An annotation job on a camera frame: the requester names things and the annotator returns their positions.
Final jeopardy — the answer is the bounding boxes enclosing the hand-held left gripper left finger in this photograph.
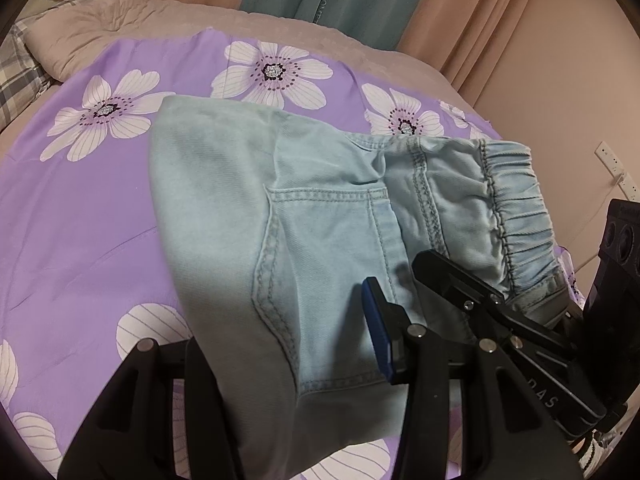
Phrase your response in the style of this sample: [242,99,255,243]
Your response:
[57,337,246,480]

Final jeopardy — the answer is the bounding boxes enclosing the beige quilt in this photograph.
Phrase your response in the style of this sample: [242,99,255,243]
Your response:
[0,0,506,161]

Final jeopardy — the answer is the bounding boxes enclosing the beige curtain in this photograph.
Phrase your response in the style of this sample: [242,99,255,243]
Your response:
[107,0,581,106]

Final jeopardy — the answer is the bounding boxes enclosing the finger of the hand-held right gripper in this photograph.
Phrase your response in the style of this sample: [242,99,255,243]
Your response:
[412,251,581,357]

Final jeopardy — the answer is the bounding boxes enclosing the white cable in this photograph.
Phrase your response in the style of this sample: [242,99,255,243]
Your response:
[572,175,626,273]

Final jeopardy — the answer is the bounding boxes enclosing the plaid pillow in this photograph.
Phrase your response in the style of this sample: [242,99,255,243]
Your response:
[0,22,55,128]

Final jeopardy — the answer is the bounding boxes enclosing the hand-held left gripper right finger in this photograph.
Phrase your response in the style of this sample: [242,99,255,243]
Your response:
[362,277,583,480]

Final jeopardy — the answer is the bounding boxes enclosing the light blue denim pants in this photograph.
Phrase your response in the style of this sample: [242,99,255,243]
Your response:
[149,95,571,480]

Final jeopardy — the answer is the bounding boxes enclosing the teal curtain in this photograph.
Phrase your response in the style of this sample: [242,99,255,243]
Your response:
[239,0,431,51]

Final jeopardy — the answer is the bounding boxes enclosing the purple floral bedsheet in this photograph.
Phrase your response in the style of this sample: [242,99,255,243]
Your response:
[0,27,623,480]

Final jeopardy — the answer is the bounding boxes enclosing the white wall power outlet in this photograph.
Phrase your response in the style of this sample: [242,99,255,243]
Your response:
[594,140,626,173]

